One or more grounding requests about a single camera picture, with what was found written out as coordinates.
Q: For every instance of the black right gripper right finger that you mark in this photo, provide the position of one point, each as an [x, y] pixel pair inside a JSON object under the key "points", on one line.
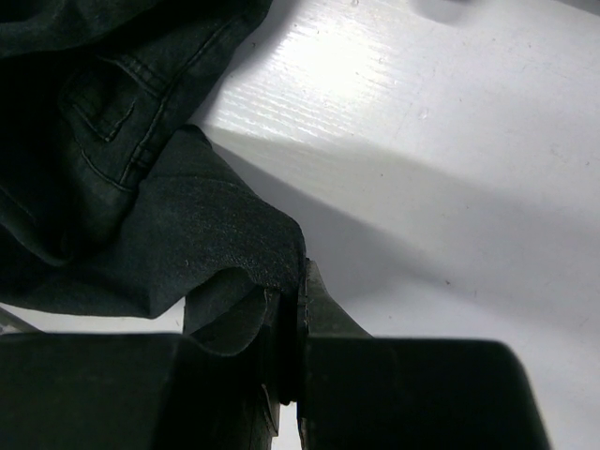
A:
{"points": [[357, 391]]}

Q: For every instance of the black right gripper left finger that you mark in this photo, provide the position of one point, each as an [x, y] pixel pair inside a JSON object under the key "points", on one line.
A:
{"points": [[219, 388]]}

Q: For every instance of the black trousers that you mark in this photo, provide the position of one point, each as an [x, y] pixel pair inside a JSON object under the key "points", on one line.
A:
{"points": [[112, 202]]}

